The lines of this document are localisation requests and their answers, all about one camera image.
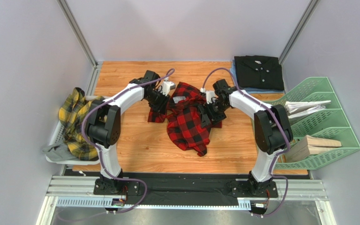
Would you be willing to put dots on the folded black shirt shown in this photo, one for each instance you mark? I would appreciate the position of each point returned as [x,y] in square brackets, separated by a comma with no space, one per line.
[259,72]

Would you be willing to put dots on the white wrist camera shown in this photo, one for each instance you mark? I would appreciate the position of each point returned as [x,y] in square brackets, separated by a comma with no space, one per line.
[208,94]
[167,86]

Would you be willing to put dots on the red black plaid shirt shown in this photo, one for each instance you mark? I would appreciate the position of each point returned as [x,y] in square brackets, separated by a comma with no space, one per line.
[184,122]

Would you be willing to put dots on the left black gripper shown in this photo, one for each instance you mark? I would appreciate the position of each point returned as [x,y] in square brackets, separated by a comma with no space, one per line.
[161,106]

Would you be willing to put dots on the aluminium corner post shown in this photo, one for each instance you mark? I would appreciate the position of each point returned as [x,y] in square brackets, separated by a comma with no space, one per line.
[64,5]
[312,5]

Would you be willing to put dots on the left aluminium corner post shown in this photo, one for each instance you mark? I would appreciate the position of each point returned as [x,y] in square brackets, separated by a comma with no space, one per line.
[64,5]

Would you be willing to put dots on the white plastic basket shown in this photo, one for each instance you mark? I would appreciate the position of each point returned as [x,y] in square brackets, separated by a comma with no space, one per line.
[93,98]

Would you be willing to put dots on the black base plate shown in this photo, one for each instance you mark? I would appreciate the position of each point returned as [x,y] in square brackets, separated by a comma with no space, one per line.
[185,189]

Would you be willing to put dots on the right aluminium corner post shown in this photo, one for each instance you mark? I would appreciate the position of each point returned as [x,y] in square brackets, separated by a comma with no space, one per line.
[312,5]

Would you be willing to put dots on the wooden block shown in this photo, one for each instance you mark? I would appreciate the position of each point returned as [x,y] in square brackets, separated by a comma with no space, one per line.
[309,146]

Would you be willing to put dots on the green file organizer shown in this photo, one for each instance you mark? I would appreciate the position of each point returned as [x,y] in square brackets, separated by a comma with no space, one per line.
[329,123]

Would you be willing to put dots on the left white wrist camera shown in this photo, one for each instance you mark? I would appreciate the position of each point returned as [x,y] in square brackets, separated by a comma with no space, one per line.
[167,86]

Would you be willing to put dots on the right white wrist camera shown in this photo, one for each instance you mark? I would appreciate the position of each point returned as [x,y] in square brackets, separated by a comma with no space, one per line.
[208,94]

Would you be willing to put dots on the yellow plaid shirt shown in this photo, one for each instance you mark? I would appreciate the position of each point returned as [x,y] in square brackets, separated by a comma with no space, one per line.
[71,115]

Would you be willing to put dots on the grey shirt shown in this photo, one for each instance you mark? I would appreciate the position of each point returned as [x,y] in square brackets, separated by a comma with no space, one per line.
[58,152]

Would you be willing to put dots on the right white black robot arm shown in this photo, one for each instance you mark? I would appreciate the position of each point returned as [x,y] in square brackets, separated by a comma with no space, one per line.
[272,128]

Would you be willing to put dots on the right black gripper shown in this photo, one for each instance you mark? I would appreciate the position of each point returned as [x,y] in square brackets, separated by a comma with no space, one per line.
[212,111]

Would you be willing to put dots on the aluminium rail frame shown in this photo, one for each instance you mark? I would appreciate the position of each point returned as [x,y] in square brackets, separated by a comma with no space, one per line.
[300,202]

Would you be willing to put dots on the white paper stack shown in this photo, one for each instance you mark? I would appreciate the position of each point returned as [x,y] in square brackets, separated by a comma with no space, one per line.
[301,109]

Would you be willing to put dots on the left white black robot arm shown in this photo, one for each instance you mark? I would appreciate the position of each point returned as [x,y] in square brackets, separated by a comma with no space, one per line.
[101,127]

